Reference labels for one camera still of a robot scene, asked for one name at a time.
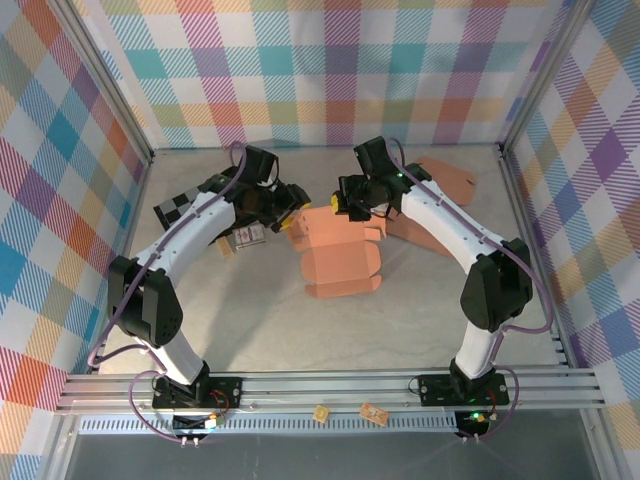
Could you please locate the pink paper box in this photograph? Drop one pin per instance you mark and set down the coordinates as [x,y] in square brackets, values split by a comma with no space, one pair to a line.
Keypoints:
[340,250]

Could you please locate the orange cardboard sheet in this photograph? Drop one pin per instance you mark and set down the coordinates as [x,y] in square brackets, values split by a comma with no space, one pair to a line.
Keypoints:
[450,185]

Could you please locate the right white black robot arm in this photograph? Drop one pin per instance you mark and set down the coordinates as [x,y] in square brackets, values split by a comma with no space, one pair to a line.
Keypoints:
[450,225]

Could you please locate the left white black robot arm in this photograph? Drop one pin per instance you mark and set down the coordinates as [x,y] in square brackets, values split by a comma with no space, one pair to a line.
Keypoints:
[200,220]

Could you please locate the small patterned card box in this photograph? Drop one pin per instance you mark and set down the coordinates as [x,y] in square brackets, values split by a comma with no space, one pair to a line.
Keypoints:
[248,236]

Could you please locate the left black connector box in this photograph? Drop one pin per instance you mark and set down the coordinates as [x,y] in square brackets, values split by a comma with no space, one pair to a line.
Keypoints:
[192,425]

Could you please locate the black connector box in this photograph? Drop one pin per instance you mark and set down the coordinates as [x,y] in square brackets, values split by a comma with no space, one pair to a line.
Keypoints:
[192,425]
[472,425]

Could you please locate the right black connector box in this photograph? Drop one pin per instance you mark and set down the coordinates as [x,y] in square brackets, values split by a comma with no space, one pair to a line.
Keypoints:
[472,425]

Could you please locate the black grey chessboard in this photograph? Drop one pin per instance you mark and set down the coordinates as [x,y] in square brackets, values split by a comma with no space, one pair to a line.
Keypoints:
[172,212]

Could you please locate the small yellow square tile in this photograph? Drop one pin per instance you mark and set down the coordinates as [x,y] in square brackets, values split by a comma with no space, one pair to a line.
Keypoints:
[320,414]

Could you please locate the small orange printed card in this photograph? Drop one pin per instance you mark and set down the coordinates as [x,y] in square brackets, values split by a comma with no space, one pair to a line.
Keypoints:
[374,414]

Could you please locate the aluminium side rail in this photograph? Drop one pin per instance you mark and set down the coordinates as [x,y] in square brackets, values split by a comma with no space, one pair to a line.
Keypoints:
[520,200]
[134,210]

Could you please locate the aluminium cross rail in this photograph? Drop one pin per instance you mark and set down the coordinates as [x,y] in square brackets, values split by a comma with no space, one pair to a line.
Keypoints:
[325,387]

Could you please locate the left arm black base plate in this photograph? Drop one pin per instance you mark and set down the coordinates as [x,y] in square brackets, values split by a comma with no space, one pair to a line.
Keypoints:
[230,387]

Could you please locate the aluminium frame post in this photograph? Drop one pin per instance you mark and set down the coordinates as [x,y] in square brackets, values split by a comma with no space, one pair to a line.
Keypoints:
[544,75]
[107,85]

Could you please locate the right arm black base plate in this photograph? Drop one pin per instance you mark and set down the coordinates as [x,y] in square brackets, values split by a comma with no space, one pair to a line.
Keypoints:
[435,390]

